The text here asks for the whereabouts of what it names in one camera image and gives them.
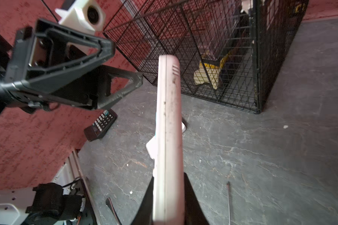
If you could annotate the black calculator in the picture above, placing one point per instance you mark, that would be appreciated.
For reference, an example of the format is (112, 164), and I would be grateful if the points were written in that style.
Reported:
(101, 125)

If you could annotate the metal spoon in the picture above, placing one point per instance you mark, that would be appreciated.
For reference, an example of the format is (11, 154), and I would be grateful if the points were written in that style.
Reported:
(111, 207)

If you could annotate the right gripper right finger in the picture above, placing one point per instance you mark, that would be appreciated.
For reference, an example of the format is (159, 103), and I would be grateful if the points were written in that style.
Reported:
(193, 212)

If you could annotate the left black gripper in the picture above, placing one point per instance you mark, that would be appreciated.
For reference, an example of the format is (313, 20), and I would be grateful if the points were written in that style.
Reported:
(38, 59)

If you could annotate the black wire basket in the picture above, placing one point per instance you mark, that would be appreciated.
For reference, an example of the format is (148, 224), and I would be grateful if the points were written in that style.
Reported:
(264, 30)

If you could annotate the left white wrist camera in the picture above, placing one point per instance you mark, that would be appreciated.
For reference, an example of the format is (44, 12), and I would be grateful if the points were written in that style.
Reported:
(83, 15)

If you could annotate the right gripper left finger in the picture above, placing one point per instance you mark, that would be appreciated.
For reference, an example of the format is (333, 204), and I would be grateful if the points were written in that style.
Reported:
(144, 213)

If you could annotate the yellow black brush in basket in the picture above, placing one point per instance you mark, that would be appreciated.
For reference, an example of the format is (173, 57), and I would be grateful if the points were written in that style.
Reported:
(213, 70)

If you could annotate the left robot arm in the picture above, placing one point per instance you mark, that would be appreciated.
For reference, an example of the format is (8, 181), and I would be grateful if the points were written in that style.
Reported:
(47, 204)

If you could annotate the orange black screwdriver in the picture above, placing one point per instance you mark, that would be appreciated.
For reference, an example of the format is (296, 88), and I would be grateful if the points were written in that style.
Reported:
(229, 202)

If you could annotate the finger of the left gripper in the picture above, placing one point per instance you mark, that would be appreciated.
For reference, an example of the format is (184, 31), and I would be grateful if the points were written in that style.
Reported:
(91, 91)

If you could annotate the grey white remote control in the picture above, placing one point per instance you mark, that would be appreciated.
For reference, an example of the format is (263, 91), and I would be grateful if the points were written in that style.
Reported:
(169, 188)

